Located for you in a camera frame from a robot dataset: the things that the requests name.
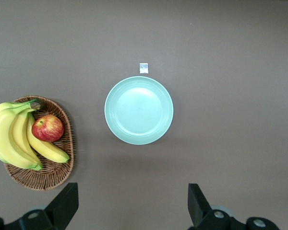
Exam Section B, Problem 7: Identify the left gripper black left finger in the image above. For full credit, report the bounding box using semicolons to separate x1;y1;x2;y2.
0;183;79;230

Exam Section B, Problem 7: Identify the brown wicker basket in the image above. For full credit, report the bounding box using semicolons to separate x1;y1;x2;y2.
3;95;75;191

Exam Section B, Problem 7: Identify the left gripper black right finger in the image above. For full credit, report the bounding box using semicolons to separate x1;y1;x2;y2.
187;183;281;230

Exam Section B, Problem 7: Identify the light green round plate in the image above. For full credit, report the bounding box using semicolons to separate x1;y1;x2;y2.
104;76;174;145

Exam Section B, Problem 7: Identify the red apple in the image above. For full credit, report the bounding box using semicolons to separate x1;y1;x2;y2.
31;115;65;143

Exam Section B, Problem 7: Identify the yellow banana bunch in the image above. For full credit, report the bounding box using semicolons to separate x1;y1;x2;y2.
0;100;71;171

